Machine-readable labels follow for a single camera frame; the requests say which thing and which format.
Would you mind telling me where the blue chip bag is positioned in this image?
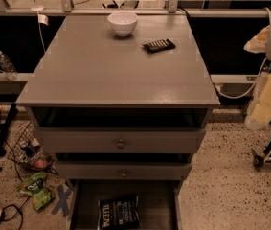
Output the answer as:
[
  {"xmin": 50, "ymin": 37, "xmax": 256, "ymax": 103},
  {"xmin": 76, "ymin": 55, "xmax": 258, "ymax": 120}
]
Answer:
[{"xmin": 97, "ymin": 195, "xmax": 140, "ymax": 230}]

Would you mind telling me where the grey drawer cabinet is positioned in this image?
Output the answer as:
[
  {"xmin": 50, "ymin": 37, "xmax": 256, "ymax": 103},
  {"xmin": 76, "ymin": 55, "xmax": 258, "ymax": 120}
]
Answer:
[{"xmin": 15, "ymin": 13, "xmax": 221, "ymax": 230}]

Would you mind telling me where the bottom grey drawer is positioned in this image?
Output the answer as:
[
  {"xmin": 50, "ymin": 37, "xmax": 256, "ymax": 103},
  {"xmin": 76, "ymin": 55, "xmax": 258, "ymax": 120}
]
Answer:
[{"xmin": 66, "ymin": 180, "xmax": 183, "ymax": 230}]

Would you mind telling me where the grey drawer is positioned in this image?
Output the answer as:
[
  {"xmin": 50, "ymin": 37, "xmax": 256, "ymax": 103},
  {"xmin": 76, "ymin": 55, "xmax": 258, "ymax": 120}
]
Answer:
[
  {"xmin": 56, "ymin": 161, "xmax": 191, "ymax": 180},
  {"xmin": 66, "ymin": 180, "xmax": 183, "ymax": 230},
  {"xmin": 34, "ymin": 127, "xmax": 205, "ymax": 153}
]

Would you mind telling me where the middle grey drawer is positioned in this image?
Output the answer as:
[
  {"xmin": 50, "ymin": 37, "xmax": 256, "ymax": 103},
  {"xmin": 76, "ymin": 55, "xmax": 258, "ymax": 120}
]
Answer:
[{"xmin": 56, "ymin": 161, "xmax": 191, "ymax": 180}]

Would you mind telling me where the top grey drawer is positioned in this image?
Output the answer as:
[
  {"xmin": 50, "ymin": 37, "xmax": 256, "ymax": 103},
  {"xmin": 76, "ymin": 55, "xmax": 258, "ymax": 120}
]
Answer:
[{"xmin": 34, "ymin": 127, "xmax": 205, "ymax": 153}]

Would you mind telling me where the green snack bag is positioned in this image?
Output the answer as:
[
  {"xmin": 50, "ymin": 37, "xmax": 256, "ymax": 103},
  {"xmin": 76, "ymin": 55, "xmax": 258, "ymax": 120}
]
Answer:
[{"xmin": 17, "ymin": 172, "xmax": 55, "ymax": 211}]

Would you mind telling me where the black candy bar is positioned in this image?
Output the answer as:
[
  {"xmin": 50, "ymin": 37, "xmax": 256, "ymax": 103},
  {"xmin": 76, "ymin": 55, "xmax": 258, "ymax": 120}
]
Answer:
[{"xmin": 143, "ymin": 39, "xmax": 175, "ymax": 54}]

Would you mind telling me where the white bowl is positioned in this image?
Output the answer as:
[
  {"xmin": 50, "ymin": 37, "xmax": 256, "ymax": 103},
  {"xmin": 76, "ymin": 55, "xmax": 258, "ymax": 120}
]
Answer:
[{"xmin": 107, "ymin": 11, "xmax": 138, "ymax": 36}]

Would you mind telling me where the blue tape cross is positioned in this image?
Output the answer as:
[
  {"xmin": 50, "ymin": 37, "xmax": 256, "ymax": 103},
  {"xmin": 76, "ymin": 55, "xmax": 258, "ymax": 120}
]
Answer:
[{"xmin": 52, "ymin": 185, "xmax": 72, "ymax": 217}]

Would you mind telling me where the clear water bottle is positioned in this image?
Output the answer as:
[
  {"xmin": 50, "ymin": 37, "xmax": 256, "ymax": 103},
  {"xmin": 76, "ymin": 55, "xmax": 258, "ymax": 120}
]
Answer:
[{"xmin": 0, "ymin": 51, "xmax": 18, "ymax": 81}]

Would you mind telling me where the white cable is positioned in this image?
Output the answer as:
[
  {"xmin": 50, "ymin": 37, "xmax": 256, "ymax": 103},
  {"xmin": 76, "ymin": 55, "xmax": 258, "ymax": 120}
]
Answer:
[{"xmin": 215, "ymin": 57, "xmax": 268, "ymax": 100}]

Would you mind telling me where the wire basket with items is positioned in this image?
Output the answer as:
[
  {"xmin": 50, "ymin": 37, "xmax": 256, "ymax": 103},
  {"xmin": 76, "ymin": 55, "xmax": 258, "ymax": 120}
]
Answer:
[{"xmin": 8, "ymin": 122, "xmax": 56, "ymax": 173}]

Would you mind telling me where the black floor cable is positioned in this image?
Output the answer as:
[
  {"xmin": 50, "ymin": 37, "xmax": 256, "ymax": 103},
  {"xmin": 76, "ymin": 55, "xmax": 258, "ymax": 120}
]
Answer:
[{"xmin": 0, "ymin": 196, "xmax": 31, "ymax": 230}]

